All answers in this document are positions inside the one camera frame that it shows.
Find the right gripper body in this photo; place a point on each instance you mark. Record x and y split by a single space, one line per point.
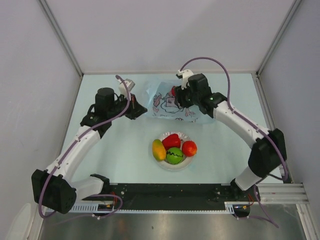
184 98

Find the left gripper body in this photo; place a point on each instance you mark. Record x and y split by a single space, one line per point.
130 112

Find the red apple toy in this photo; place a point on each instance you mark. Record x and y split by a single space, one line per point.
173 91

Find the light blue plastic bag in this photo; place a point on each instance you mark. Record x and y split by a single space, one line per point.
160 103

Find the red bell pepper toy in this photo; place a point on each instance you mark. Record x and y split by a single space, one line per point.
172 141

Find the yellow orange mango toy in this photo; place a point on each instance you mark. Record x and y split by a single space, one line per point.
158 150

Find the orange red tomato toy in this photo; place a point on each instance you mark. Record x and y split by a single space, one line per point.
189 148

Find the green watermelon toy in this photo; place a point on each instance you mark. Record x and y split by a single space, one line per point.
174 155

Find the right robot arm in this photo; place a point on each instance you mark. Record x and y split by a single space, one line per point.
268 148

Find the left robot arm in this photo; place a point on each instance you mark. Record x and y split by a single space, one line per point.
107 107

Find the white paper plate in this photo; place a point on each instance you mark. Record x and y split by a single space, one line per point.
186 160

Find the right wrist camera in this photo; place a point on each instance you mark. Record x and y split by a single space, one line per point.
184 75

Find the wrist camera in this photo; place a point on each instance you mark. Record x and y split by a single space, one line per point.
126 86
184 75

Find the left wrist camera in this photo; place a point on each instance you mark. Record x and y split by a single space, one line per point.
126 86

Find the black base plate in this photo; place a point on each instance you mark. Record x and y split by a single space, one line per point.
178 197

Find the white cable duct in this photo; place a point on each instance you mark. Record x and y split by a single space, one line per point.
96 208

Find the aluminium rail frame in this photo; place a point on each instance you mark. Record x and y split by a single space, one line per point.
282 192

